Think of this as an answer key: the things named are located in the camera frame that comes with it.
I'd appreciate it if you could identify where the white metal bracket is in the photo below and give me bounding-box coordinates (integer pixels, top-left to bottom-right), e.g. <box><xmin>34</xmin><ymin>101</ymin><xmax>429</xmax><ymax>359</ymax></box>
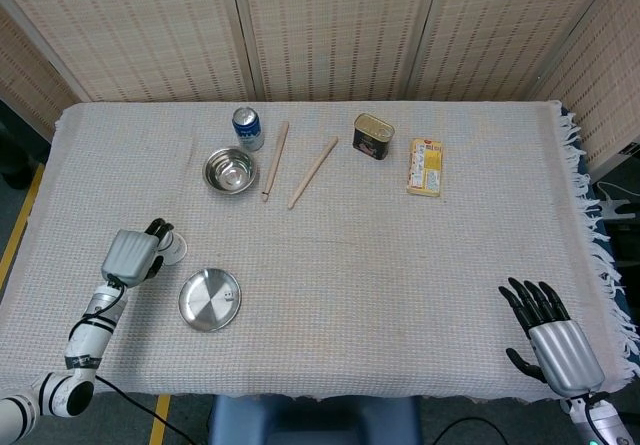
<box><xmin>597</xmin><ymin>182</ymin><xmax>640</xmax><ymax>222</ymax></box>

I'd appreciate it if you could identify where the beige waffle weave tablecloth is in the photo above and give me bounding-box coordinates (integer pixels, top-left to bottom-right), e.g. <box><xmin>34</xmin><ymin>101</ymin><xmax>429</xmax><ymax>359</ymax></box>
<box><xmin>0</xmin><ymin>99</ymin><xmax>640</xmax><ymax>406</ymax></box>

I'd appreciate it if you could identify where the bamboo folding screen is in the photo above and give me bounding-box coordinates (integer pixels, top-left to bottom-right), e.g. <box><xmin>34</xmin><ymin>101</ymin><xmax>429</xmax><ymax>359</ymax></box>
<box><xmin>0</xmin><ymin>0</ymin><xmax>640</xmax><ymax>184</ymax></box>

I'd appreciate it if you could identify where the wooden drumstick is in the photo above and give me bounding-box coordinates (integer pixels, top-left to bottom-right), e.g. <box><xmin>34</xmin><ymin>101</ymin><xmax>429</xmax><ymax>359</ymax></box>
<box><xmin>287</xmin><ymin>136</ymin><xmax>340</xmax><ymax>211</ymax></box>
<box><xmin>261</xmin><ymin>120</ymin><xmax>291</xmax><ymax>203</ymax></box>

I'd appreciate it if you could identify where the black floor cable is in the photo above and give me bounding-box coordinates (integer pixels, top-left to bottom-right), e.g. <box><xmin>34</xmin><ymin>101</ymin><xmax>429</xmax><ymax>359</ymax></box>
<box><xmin>434</xmin><ymin>416</ymin><xmax>507</xmax><ymax>445</ymax></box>

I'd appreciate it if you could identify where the yellow food packet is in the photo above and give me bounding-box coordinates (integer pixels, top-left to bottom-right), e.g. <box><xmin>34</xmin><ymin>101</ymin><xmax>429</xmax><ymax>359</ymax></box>
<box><xmin>405</xmin><ymin>137</ymin><xmax>445</xmax><ymax>198</ymax></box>

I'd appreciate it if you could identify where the steel plate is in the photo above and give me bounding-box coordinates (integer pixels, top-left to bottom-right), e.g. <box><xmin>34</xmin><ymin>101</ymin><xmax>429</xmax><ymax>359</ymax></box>
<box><xmin>178</xmin><ymin>267</ymin><xmax>243</xmax><ymax>333</ymax></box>

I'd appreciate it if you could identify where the blue padded chair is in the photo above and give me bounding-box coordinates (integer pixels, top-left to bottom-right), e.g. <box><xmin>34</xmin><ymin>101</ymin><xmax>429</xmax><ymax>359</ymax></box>
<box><xmin>207</xmin><ymin>394</ymin><xmax>422</xmax><ymax>445</ymax></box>

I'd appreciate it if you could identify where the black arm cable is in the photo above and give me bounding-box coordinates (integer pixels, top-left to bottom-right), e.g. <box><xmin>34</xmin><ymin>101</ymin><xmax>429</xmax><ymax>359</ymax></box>
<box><xmin>67</xmin><ymin>273</ymin><xmax>201</xmax><ymax>445</ymax></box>
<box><xmin>579</xmin><ymin>393</ymin><xmax>610</xmax><ymax>445</ymax></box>

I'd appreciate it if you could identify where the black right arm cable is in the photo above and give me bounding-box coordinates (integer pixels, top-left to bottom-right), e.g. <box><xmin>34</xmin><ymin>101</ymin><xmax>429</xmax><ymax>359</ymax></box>
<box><xmin>579</xmin><ymin>393</ymin><xmax>610</xmax><ymax>445</ymax></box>

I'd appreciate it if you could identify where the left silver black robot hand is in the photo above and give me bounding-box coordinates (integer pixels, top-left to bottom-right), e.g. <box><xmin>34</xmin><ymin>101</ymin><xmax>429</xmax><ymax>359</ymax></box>
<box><xmin>101</xmin><ymin>217</ymin><xmax>176</xmax><ymax>288</ymax></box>

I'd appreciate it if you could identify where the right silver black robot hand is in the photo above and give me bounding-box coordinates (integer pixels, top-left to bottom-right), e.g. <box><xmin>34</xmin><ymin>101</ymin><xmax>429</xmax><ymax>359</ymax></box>
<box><xmin>498</xmin><ymin>277</ymin><xmax>606</xmax><ymax>396</ymax></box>

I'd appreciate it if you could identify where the stainless steel bowl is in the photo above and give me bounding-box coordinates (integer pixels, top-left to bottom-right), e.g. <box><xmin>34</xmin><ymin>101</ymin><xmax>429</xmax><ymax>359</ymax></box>
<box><xmin>201</xmin><ymin>146</ymin><xmax>260</xmax><ymax>195</ymax></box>

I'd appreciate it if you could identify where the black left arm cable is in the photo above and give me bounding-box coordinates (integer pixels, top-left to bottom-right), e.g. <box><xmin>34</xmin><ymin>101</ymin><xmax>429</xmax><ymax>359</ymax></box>
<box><xmin>67</xmin><ymin>273</ymin><xmax>201</xmax><ymax>445</ymax></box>

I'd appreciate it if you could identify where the white paper cup blue band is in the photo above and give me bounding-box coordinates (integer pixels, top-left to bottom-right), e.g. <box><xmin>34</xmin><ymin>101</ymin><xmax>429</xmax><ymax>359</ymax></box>
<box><xmin>159</xmin><ymin>232</ymin><xmax>189</xmax><ymax>268</ymax></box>

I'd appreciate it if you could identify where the blue drink can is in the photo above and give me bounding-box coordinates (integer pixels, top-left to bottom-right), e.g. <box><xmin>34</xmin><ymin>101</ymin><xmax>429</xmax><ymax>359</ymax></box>
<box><xmin>231</xmin><ymin>106</ymin><xmax>265</xmax><ymax>153</ymax></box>

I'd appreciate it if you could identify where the black luncheon meat tin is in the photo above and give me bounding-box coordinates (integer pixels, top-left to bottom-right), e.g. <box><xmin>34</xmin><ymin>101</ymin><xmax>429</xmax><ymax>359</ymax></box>
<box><xmin>352</xmin><ymin>112</ymin><xmax>395</xmax><ymax>161</ymax></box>

